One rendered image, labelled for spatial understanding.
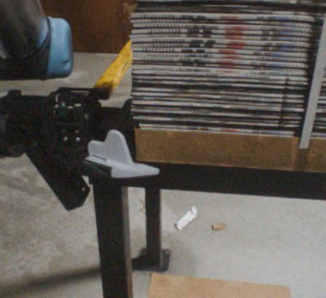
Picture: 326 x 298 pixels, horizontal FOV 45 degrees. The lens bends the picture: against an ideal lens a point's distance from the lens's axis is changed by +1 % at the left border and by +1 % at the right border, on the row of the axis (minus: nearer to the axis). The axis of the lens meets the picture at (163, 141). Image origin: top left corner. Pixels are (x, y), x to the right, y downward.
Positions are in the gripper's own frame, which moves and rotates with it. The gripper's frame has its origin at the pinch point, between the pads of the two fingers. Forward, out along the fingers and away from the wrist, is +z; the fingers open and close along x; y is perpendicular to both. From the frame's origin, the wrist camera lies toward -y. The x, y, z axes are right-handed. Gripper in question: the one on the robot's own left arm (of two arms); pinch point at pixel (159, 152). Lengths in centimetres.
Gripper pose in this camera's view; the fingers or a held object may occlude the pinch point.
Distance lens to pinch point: 51.4
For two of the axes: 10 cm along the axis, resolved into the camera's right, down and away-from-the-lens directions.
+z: 9.9, 0.5, -1.0
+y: 0.0, -8.8, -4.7
